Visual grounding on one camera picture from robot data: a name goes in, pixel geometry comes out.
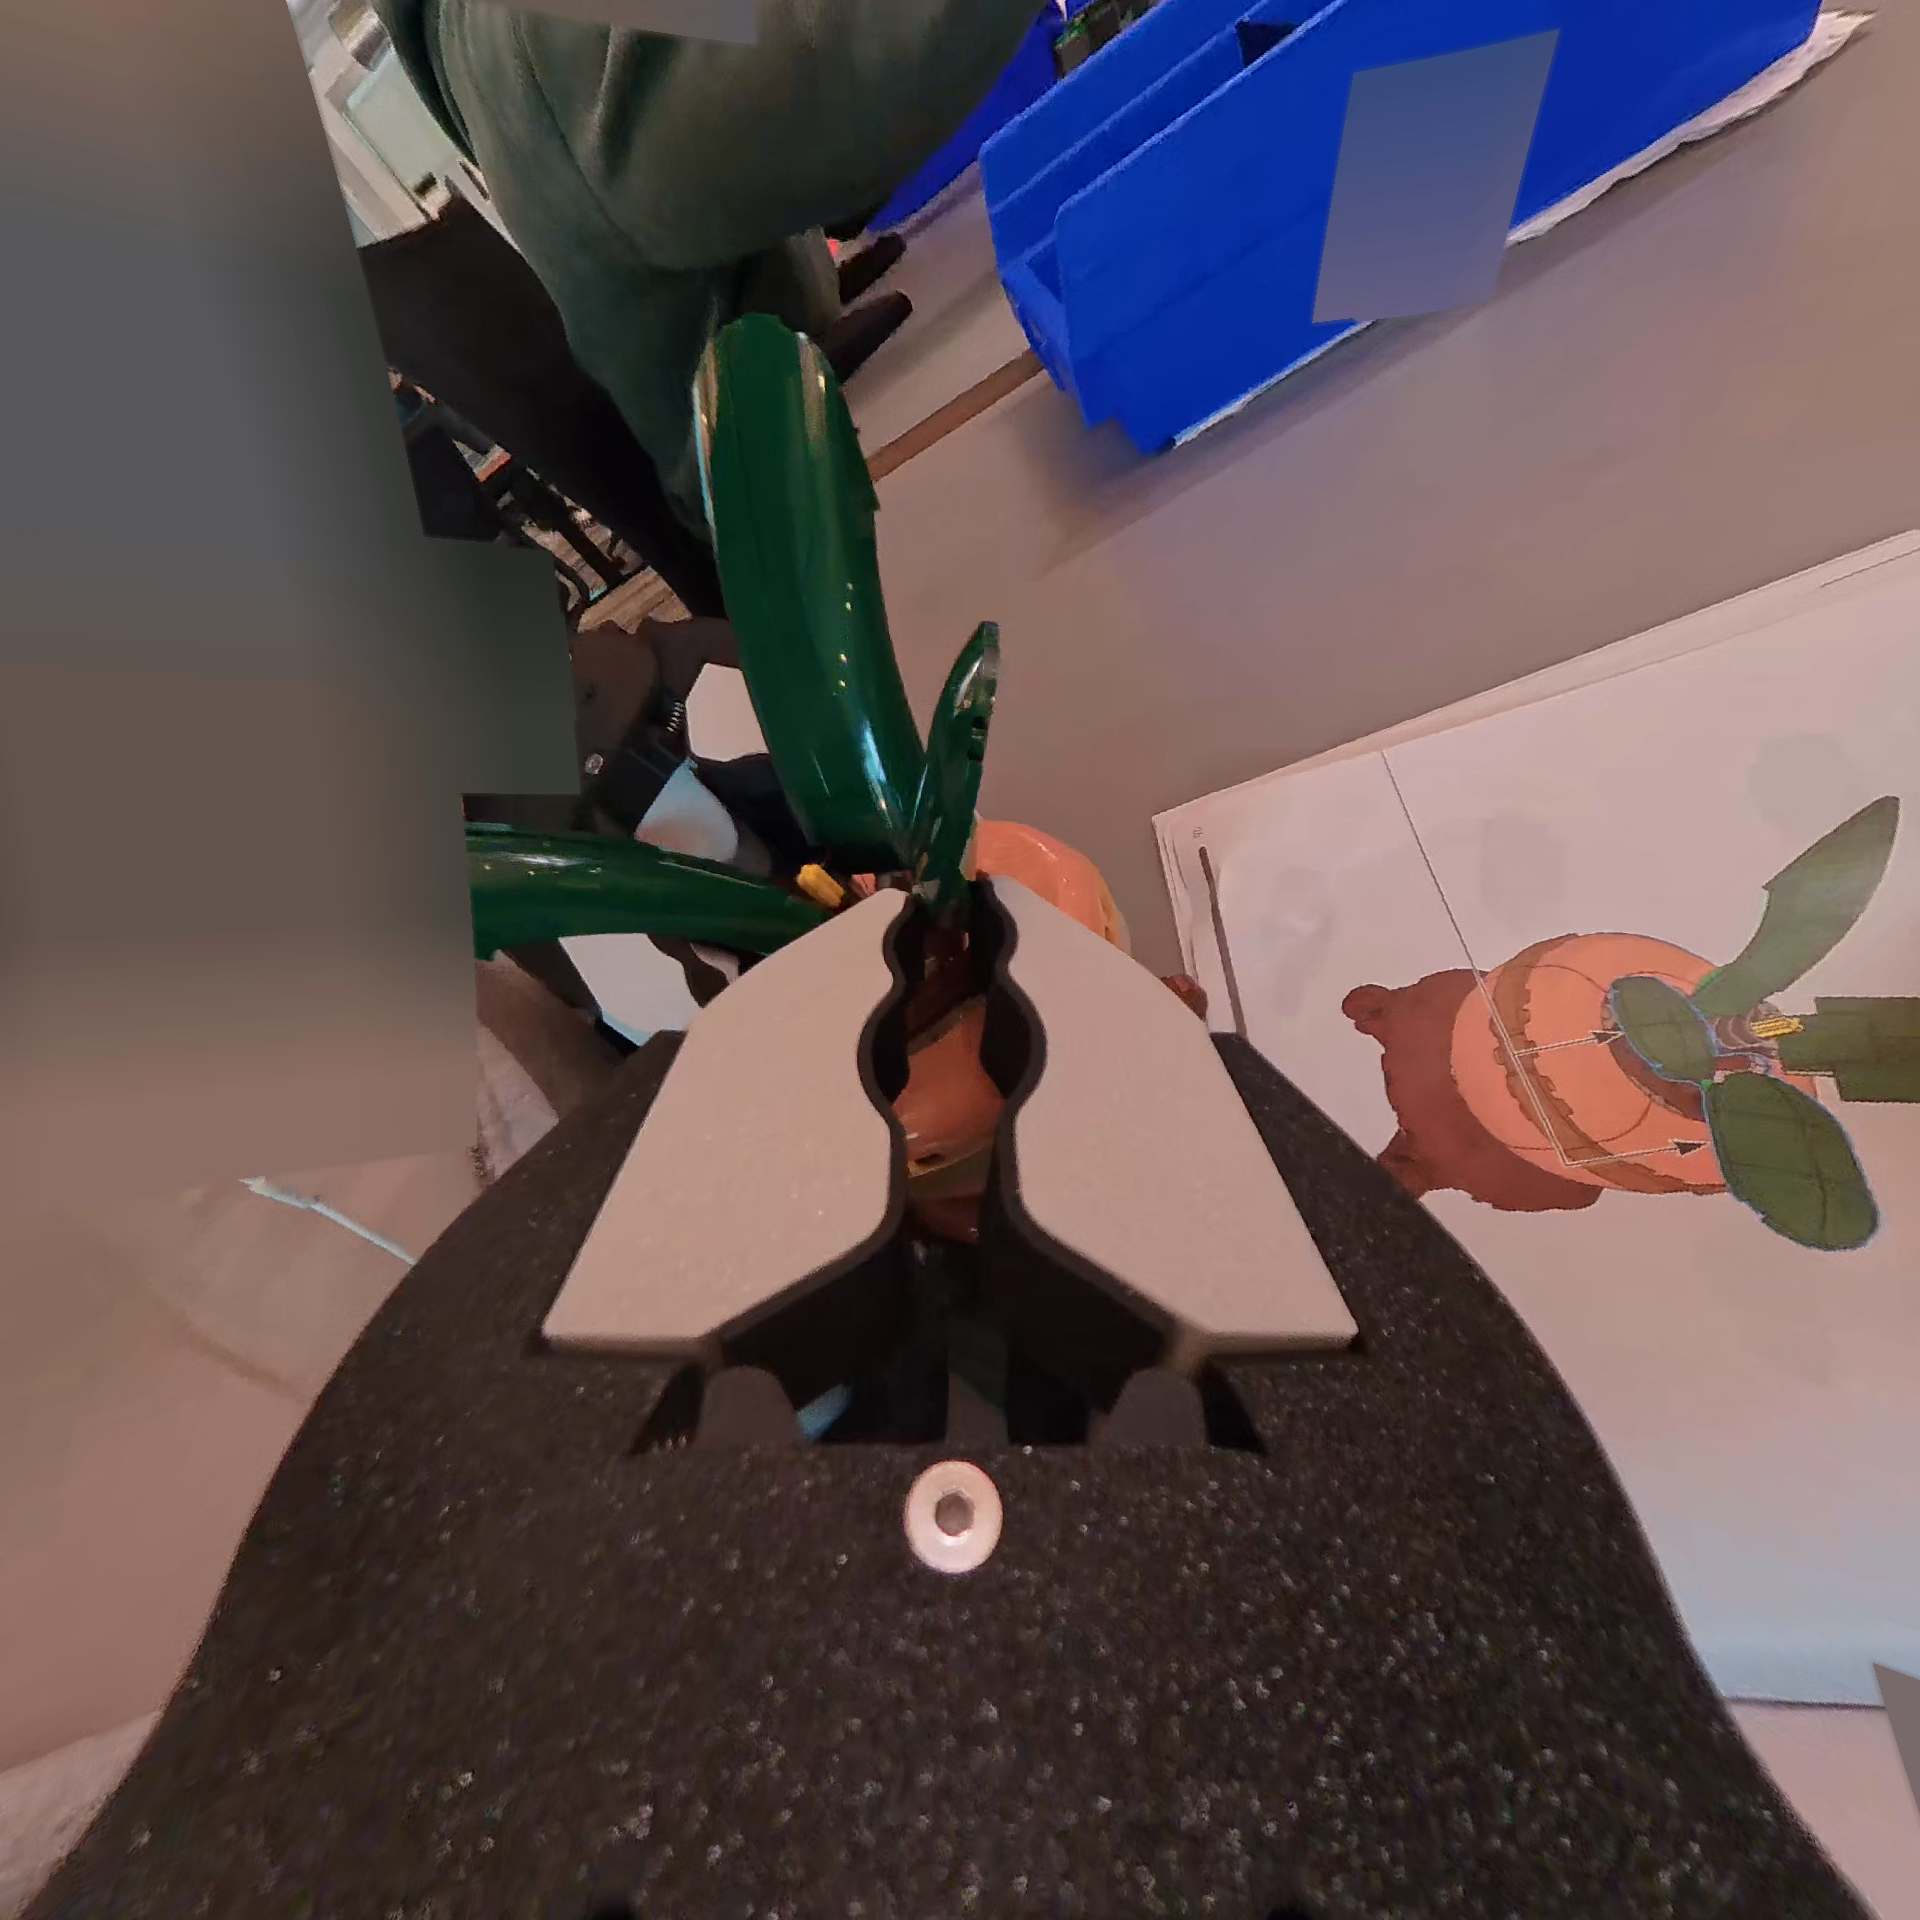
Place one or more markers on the black office chair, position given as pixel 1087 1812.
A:
pixel 451 346

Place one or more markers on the long dark green toy leaf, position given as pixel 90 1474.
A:
pixel 795 600
pixel 628 885

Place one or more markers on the grey desk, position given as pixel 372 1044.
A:
pixel 1350 600

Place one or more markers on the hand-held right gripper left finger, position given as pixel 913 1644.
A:
pixel 735 1171

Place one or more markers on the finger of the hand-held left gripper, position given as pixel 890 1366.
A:
pixel 728 717
pixel 644 983

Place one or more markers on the white paper sheet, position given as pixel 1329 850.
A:
pixel 1650 158

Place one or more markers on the blue plastic bin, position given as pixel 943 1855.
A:
pixel 961 166
pixel 1170 271

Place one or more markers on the building instruction booklet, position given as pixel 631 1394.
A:
pixel 1350 870

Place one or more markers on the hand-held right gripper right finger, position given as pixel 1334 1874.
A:
pixel 1170 1171

